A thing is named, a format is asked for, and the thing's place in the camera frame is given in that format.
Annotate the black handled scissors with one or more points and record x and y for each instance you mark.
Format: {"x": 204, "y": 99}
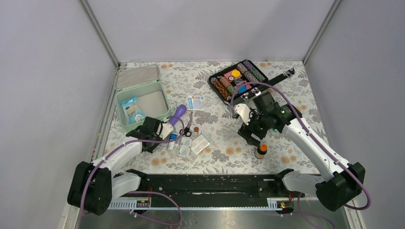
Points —
{"x": 187, "y": 131}

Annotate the alcohol wipes clear bag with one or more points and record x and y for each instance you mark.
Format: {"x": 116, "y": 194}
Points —
{"x": 184, "y": 147}

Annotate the brown bottle orange cap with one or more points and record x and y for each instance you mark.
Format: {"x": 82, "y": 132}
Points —
{"x": 261, "y": 151}

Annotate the purple flashlight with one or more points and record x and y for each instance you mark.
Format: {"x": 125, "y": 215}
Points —
{"x": 180, "y": 111}

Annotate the gauze pads clear bag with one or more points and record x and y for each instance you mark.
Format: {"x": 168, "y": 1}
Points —
{"x": 199, "y": 144}

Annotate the white bandage roll blue label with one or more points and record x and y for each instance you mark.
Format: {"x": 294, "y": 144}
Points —
{"x": 172, "y": 141}

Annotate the white blue plaster box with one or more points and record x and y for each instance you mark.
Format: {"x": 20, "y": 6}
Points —
{"x": 195, "y": 103}

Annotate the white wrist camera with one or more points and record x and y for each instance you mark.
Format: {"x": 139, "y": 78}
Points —
{"x": 244, "y": 112}
{"x": 166, "y": 130}

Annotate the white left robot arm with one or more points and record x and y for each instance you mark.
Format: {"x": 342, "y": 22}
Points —
{"x": 96, "y": 184}

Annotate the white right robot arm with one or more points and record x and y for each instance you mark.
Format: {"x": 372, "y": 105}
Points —
{"x": 339, "y": 181}

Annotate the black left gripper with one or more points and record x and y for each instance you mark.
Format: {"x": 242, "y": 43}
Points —
{"x": 151, "y": 149}

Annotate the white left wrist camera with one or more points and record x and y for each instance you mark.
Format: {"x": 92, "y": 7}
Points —
{"x": 166, "y": 130}

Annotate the white slotted cable duct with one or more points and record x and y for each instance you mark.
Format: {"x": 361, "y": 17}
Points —
{"x": 140, "y": 204}

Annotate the blue cotton ball bag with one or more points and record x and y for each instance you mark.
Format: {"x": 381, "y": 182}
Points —
{"x": 132, "y": 112}

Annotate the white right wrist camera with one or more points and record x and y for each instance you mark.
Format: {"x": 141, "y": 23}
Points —
{"x": 244, "y": 112}

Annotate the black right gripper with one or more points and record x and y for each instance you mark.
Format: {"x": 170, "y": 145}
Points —
{"x": 246, "y": 131}

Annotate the mint green medicine kit case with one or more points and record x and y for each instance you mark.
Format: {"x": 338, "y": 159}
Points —
{"x": 144, "y": 83}

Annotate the black poker chip case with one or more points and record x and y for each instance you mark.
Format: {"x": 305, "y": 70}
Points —
{"x": 242, "y": 81}

